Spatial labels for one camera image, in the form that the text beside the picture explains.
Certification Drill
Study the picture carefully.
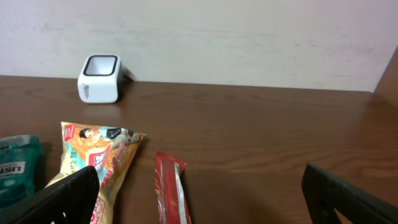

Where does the yellow snack bag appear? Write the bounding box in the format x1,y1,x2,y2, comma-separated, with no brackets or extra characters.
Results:
47,121,146,224

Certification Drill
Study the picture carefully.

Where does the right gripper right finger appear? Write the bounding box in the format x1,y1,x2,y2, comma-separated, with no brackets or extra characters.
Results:
302,164,397,224

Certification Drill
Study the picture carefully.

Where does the white barcode scanner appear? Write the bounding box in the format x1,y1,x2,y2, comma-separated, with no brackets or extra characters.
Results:
77,54,123,103

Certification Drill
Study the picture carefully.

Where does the teal mouthwash bottle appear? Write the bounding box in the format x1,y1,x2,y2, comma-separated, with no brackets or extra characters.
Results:
1,135,42,209

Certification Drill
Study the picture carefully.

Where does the red chocolate bar wrapper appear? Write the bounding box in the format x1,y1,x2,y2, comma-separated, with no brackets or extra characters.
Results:
155,152,192,224

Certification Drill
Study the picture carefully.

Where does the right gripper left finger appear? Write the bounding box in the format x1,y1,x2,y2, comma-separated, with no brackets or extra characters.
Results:
1,166,100,224

